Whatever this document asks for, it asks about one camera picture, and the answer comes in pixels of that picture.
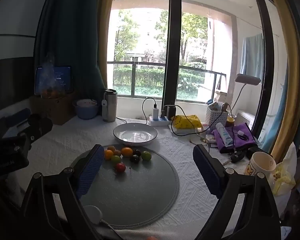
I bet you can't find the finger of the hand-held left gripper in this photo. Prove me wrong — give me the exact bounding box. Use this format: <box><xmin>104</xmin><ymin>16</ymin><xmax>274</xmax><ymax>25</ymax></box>
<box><xmin>20</xmin><ymin>114</ymin><xmax>53</xmax><ymax>144</ymax></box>

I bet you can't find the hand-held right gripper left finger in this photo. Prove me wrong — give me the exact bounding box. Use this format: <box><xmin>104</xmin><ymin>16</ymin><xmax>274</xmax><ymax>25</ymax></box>
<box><xmin>19</xmin><ymin>144</ymin><xmax>105</xmax><ymax>240</ymax></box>

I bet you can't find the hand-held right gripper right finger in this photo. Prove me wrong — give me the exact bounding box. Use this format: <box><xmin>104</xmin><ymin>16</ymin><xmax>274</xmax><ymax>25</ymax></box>
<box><xmin>193</xmin><ymin>145</ymin><xmax>282</xmax><ymax>240</ymax></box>

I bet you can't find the white plate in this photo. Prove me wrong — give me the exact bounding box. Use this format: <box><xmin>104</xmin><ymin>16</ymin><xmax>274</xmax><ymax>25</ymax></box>
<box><xmin>113</xmin><ymin>122</ymin><xmax>158</xmax><ymax>147</ymax></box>

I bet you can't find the white textured tablecloth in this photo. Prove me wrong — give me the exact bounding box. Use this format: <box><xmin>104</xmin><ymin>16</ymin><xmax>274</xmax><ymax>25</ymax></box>
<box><xmin>22</xmin><ymin>116</ymin><xmax>280</xmax><ymax>240</ymax></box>

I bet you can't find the cardboard box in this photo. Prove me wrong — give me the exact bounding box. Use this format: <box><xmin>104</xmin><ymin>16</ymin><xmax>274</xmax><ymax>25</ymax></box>
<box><xmin>30</xmin><ymin>92</ymin><xmax>77</xmax><ymax>126</ymax></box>

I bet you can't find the black car key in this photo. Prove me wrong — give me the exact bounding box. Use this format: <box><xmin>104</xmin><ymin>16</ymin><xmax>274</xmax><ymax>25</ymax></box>
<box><xmin>222</xmin><ymin>152</ymin><xmax>245</xmax><ymax>165</ymax></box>

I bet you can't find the white tube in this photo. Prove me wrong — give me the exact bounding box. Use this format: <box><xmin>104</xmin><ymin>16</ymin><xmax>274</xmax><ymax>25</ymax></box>
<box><xmin>216</xmin><ymin>123</ymin><xmax>233</xmax><ymax>147</ymax></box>

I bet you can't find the purple packet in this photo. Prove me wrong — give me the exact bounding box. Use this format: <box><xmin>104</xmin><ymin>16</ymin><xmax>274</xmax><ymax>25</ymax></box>
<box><xmin>212</xmin><ymin>123</ymin><xmax>257</xmax><ymax>153</ymax></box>

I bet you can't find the blue bowl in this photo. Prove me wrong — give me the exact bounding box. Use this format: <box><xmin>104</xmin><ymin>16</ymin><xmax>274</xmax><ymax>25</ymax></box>
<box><xmin>72</xmin><ymin>99</ymin><xmax>100</xmax><ymax>120</ymax></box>

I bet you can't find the white perforated basket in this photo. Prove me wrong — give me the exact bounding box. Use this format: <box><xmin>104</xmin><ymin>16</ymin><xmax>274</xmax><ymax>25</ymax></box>
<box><xmin>205</xmin><ymin>101</ymin><xmax>229</xmax><ymax>132</ymax></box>

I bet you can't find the black pouch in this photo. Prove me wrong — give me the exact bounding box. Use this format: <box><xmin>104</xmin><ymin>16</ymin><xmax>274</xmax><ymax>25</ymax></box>
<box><xmin>246</xmin><ymin>145</ymin><xmax>268</xmax><ymax>159</ymax></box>

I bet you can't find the white cartoon mug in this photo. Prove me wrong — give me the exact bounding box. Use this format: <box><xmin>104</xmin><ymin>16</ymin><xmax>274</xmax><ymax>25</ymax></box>
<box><xmin>244</xmin><ymin>151</ymin><xmax>276</xmax><ymax>180</ymax></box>

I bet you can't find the round grey placemat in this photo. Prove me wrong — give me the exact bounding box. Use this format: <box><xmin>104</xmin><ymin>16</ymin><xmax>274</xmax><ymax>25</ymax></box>
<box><xmin>69</xmin><ymin>144</ymin><xmax>180</xmax><ymax>227</ymax></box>

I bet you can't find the white power strip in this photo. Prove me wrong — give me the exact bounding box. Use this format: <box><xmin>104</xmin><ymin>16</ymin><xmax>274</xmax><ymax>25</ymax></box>
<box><xmin>149</xmin><ymin>116</ymin><xmax>175</xmax><ymax>127</ymax></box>

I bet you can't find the black charger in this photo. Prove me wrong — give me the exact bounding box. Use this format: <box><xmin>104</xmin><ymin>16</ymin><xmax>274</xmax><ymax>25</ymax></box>
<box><xmin>163</xmin><ymin>105</ymin><xmax>177</xmax><ymax>118</ymax></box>

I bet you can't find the pale yellow plastic bag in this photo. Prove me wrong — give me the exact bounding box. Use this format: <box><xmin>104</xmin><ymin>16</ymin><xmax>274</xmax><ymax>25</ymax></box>
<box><xmin>272</xmin><ymin>142</ymin><xmax>297</xmax><ymax>197</ymax></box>

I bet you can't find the dark green curtain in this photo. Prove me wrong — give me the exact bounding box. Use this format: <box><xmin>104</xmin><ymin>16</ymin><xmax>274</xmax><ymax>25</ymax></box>
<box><xmin>34</xmin><ymin>0</ymin><xmax>108</xmax><ymax>98</ymax></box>

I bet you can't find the white desk lamp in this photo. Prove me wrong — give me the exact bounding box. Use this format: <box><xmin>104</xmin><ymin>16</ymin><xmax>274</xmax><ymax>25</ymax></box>
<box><xmin>225</xmin><ymin>74</ymin><xmax>261</xmax><ymax>125</ymax></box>

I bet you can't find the balcony railing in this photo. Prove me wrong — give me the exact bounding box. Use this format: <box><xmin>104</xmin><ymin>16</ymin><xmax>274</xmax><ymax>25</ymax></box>
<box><xmin>107</xmin><ymin>61</ymin><xmax>227</xmax><ymax>98</ymax></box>

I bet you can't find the light blue hanging towel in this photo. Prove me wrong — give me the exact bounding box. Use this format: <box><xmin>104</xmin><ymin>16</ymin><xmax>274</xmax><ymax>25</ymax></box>
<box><xmin>240</xmin><ymin>33</ymin><xmax>265</xmax><ymax>78</ymax></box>

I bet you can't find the yellow curtain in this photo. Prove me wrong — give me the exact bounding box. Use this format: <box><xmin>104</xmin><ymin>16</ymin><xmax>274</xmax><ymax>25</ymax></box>
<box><xmin>97</xmin><ymin>0</ymin><xmax>118</xmax><ymax>90</ymax></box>
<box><xmin>264</xmin><ymin>0</ymin><xmax>300</xmax><ymax>160</ymax></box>

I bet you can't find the white round puck with cable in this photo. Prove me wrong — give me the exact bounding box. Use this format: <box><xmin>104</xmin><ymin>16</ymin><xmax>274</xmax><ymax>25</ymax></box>
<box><xmin>83</xmin><ymin>205</ymin><xmax>125</xmax><ymax>240</ymax></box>

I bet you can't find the steel tumbler with strap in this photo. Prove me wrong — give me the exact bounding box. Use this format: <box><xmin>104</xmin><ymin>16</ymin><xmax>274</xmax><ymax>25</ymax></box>
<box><xmin>102</xmin><ymin>89</ymin><xmax>118</xmax><ymax>122</ymax></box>

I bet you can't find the black window frame post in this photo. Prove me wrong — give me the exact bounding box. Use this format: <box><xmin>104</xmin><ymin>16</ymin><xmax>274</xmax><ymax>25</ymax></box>
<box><xmin>162</xmin><ymin>0</ymin><xmax>183</xmax><ymax>105</ymax></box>

